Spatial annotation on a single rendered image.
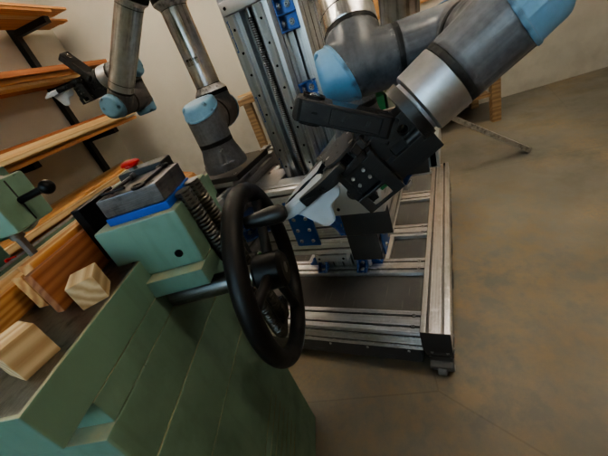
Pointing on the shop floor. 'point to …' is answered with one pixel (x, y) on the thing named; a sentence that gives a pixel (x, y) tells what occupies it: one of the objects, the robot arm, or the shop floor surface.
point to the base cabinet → (236, 399)
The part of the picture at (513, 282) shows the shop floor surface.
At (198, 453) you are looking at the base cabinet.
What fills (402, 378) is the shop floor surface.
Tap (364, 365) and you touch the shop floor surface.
